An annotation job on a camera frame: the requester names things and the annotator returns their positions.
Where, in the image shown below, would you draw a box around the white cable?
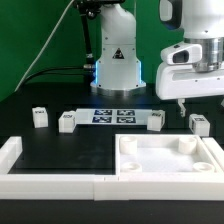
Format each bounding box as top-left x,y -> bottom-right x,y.
13,0 -> 75,93

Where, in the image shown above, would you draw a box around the black cable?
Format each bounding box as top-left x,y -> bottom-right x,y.
23,0 -> 101,88

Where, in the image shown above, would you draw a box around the white U-shaped obstacle fence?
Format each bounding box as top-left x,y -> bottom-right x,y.
0,137 -> 224,200

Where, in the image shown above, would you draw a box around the green backdrop curtain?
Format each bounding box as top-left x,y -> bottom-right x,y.
0,0 -> 183,101

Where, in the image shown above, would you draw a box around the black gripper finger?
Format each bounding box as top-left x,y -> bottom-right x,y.
178,99 -> 186,117

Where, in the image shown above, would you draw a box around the white marker tag board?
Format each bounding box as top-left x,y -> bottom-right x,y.
75,109 -> 151,125

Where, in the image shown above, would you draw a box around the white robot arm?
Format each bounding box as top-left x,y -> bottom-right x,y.
91,0 -> 224,104

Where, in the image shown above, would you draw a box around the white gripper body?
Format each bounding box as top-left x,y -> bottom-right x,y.
156,63 -> 224,100

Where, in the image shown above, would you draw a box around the white square tabletop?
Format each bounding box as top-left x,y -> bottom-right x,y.
115,134 -> 223,175

